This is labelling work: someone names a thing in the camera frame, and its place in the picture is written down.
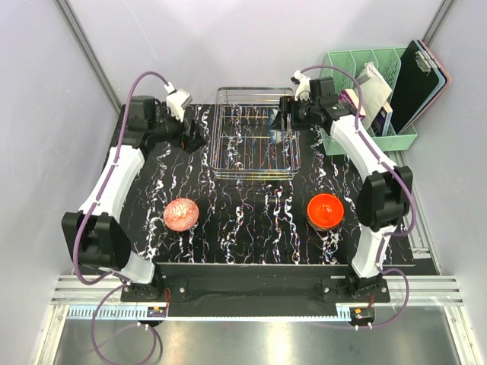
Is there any white padded envelope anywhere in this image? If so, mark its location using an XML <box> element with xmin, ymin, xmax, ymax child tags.
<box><xmin>357</xmin><ymin>62</ymin><xmax>392</xmax><ymax>116</ymax></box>

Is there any purple green book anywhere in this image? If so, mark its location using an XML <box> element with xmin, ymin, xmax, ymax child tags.
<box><xmin>338</xmin><ymin>88</ymin><xmax>359</xmax><ymax>114</ymax></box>

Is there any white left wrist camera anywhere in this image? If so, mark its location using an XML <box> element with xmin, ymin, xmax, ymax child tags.
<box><xmin>164</xmin><ymin>83</ymin><xmax>193</xmax><ymax>122</ymax></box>

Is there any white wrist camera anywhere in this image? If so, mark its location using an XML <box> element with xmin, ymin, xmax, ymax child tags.
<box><xmin>291</xmin><ymin>70</ymin><xmax>310</xmax><ymax>102</ymax></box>
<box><xmin>164</xmin><ymin>83</ymin><xmax>193</xmax><ymax>122</ymax></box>

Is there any orange glossy bowl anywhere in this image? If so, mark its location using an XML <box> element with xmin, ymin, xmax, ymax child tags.
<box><xmin>306</xmin><ymin>193</ymin><xmax>345</xmax><ymax>231</ymax></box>

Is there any black clipboard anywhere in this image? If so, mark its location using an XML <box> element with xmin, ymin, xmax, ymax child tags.
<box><xmin>390</xmin><ymin>40</ymin><xmax>438</xmax><ymax>134</ymax></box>

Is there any green plastic file organizer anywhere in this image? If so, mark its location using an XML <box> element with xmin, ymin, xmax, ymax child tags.
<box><xmin>320</xmin><ymin>47</ymin><xmax>418</xmax><ymax>156</ymax></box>

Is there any chrome wire dish rack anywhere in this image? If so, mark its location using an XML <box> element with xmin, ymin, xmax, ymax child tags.
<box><xmin>211</xmin><ymin>87</ymin><xmax>301</xmax><ymax>181</ymax></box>

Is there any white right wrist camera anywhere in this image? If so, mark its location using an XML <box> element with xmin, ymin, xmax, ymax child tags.
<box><xmin>291</xmin><ymin>70</ymin><xmax>310</xmax><ymax>102</ymax></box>

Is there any pink blue clipboards stack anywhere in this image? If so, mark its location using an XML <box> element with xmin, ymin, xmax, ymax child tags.
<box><xmin>412</xmin><ymin>40</ymin><xmax>451</xmax><ymax>122</ymax></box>

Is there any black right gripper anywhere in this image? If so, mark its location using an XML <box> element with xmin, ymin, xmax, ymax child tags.
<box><xmin>270</xmin><ymin>97</ymin><xmax>318</xmax><ymax>132</ymax></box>

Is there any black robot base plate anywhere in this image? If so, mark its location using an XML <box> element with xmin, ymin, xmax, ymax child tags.
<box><xmin>121</xmin><ymin>263</ymin><xmax>390</xmax><ymax>321</ymax></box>

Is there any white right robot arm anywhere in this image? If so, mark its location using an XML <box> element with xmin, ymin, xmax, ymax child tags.
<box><xmin>269</xmin><ymin>71</ymin><xmax>415</xmax><ymax>302</ymax></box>

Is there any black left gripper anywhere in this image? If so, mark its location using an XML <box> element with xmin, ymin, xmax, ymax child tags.
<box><xmin>149</xmin><ymin>102</ymin><xmax>205</xmax><ymax>154</ymax></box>

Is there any blue white patterned bowl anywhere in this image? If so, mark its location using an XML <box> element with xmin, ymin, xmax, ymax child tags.
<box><xmin>267</xmin><ymin>109</ymin><xmax>291</xmax><ymax>145</ymax></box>

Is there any dark blue book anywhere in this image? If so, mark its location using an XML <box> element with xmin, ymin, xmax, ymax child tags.
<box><xmin>371</xmin><ymin>101</ymin><xmax>393</xmax><ymax>136</ymax></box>

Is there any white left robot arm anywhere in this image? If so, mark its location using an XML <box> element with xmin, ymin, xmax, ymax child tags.
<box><xmin>61</xmin><ymin>96</ymin><xmax>205</xmax><ymax>301</ymax></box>

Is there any black marble pattern mat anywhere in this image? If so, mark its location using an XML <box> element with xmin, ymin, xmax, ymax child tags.
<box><xmin>119</xmin><ymin>104</ymin><xmax>362</xmax><ymax>265</ymax></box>

